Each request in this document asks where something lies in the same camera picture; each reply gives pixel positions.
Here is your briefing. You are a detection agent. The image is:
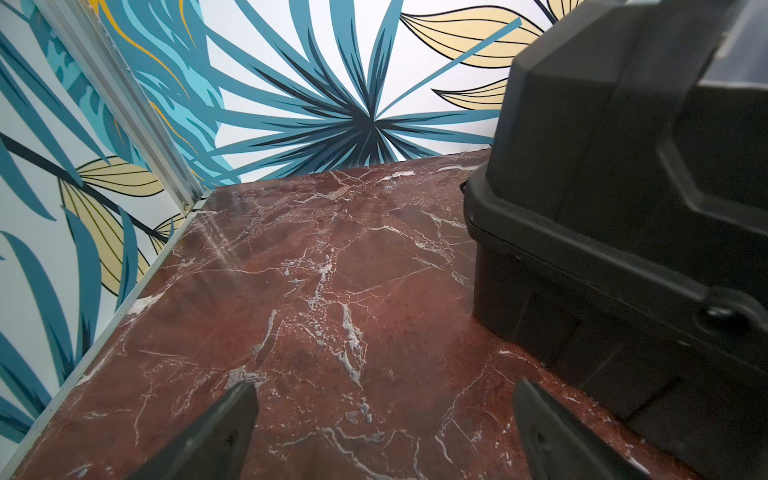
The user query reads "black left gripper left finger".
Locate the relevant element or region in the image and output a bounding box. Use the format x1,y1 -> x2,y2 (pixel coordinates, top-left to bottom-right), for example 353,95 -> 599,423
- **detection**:
129,381 -> 259,479

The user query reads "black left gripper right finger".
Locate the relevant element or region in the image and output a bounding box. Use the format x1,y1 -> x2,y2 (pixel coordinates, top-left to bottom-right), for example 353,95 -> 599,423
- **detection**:
513,378 -> 648,480

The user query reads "black plastic toolbox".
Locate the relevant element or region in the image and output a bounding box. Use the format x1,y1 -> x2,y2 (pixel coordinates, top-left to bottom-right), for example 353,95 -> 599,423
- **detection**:
464,1 -> 767,479

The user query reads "aluminium frame post left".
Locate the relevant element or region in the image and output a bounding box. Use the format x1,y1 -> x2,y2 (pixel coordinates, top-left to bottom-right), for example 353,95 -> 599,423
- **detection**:
36,0 -> 203,212

